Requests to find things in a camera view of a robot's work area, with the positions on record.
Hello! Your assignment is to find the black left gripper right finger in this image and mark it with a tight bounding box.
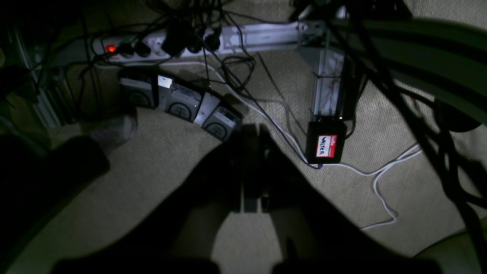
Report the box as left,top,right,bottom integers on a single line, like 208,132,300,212
259,124,442,274

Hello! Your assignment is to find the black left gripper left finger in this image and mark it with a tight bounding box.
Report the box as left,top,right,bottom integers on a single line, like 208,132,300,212
53,124,258,274

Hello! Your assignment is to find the black box with name sticker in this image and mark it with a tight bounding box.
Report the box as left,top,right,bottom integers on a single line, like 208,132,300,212
305,119,347,165

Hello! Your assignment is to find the grey foot pedal right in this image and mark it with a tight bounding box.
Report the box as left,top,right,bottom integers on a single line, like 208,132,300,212
194,92,243,142

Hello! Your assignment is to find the grey foot pedal left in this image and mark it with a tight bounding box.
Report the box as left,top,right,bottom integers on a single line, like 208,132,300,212
117,68,159,109

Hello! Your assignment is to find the white power strip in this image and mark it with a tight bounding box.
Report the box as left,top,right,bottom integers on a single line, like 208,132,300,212
91,30,229,63

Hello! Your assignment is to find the white cable on floor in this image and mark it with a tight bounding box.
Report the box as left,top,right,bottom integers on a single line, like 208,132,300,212
95,61,423,231

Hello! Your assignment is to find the aluminium frame profile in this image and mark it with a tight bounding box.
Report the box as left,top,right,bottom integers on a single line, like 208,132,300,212
216,21,358,121

